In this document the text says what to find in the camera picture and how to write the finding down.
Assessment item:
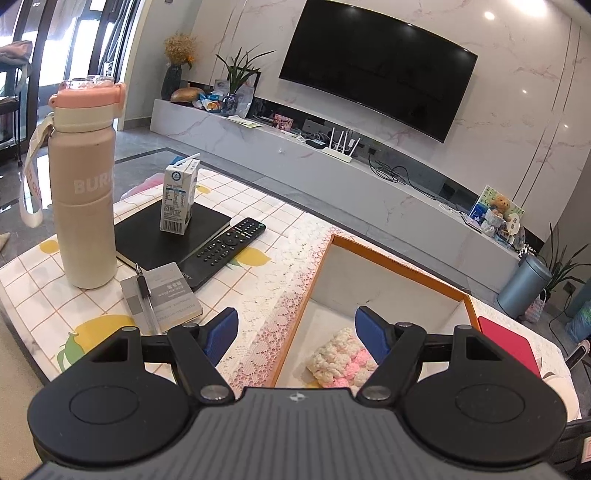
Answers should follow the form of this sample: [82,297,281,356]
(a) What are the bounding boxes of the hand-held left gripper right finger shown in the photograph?
[355,305,504,403]

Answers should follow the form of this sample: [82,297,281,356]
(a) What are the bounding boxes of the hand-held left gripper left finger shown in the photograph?
[83,307,239,404]

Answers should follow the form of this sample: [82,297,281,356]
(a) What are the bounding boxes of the pink white knitted cloth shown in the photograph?
[306,327,379,391]

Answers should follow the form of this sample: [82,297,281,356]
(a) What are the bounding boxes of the orange cardboard box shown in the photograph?
[269,233,483,391]

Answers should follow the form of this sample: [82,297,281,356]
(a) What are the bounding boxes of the small grey book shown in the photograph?
[120,261,204,335]

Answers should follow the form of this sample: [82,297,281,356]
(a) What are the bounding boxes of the black remote control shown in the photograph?
[178,217,267,292]

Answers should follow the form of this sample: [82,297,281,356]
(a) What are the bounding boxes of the black pen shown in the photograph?
[135,263,162,335]

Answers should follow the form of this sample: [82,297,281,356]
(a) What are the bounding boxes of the black notebook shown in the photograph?
[114,200,232,273]

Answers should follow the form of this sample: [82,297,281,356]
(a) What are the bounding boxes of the red lidded container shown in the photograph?
[477,316,542,380]

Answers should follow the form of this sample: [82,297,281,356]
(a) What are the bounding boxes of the white milk carton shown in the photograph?
[159,152,201,234]

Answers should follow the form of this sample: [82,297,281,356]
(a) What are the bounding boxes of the grey blue trash can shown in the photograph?
[498,253,553,319]

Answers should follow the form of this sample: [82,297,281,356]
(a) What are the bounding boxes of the marble television console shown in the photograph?
[151,98,522,294]

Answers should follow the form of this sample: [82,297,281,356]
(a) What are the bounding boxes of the small woven basket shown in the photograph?
[524,290,548,324]

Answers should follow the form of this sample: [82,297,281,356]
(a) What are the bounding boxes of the green blue picture card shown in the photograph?
[468,185,525,232]

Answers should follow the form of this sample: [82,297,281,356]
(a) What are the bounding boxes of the beige water bottle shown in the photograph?
[18,76,127,290]

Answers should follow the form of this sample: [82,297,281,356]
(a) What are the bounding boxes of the teddy bear bouquet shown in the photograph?
[480,195,513,236]

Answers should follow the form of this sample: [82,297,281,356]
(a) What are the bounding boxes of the white router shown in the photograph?
[322,128,361,163]

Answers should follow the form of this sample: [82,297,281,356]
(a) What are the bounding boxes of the lemon print checked tablecloth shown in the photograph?
[0,168,333,384]

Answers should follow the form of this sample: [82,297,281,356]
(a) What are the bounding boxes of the long leaf floor plant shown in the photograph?
[540,222,591,291]

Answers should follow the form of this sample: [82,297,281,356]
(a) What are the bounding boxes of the blue water jug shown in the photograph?
[566,305,591,342]

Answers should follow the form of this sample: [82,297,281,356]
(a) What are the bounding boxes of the colourful snack bags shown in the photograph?
[191,91,225,112]

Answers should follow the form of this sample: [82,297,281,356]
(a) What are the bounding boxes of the clear plastic water bottle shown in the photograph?
[235,85,256,118]

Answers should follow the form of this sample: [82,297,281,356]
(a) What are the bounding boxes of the golden brown ornament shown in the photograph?
[170,87,204,104]

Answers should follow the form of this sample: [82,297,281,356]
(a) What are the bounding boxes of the dark vase with dried flowers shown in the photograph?
[161,32,199,101]

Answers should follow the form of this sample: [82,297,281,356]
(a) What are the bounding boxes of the green plant in glass vase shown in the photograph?
[216,46,275,114]

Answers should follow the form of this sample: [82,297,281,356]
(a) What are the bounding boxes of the black television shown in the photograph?
[278,0,478,144]

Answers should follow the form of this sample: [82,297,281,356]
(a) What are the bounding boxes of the black metal rack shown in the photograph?
[0,39,35,169]

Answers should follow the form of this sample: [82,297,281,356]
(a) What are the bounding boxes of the black cables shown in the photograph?
[367,148,411,185]

